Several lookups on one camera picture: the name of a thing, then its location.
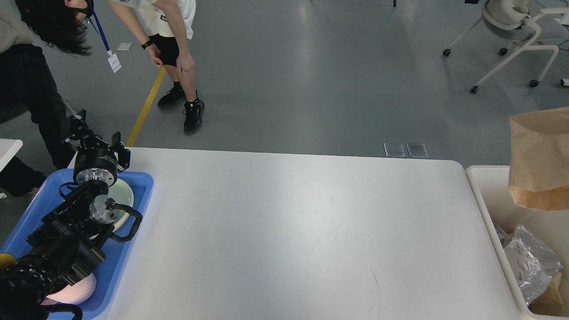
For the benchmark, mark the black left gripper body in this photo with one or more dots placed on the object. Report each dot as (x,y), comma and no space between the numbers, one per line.
(95,164)

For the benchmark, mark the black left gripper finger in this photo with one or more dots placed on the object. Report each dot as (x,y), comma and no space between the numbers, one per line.
(123,154)
(75,131)

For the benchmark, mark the green ceramic plate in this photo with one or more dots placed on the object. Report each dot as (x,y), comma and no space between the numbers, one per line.
(121,193)

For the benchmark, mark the pink ceramic mug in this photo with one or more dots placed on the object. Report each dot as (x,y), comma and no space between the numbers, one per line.
(73,294)

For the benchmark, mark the dark green ceramic mug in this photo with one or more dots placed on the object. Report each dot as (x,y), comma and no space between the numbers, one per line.
(6,260)

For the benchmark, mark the brown paper bag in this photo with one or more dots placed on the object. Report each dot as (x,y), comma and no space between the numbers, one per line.
(539,166)
(550,301)

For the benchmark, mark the silver foil bag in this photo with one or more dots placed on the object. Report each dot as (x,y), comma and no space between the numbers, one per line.
(532,262)

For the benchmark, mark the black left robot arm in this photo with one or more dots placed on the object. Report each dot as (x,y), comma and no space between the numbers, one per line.
(67,247)

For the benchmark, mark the white chair near person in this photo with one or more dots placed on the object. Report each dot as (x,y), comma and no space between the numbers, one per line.
(70,111)

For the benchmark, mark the person in cream sweater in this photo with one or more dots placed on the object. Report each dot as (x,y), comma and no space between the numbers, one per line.
(27,80)

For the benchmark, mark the person in white shorts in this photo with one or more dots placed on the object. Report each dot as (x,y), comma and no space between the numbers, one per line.
(162,27)

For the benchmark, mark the left floor socket plate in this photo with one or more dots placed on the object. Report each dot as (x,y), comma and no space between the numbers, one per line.
(394,150)

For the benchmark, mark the floor socket plate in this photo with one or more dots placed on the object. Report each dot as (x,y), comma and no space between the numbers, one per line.
(417,150)
(394,150)

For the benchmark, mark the right floor socket plate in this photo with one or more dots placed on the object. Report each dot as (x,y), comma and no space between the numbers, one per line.
(417,150)

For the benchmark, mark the white plastic bin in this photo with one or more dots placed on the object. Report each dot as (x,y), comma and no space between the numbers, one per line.
(489,185)

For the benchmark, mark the white office chair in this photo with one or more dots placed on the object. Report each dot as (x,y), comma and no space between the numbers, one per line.
(523,28)

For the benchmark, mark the brown paper bag in bin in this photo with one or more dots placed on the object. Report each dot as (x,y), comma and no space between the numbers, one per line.
(550,301)

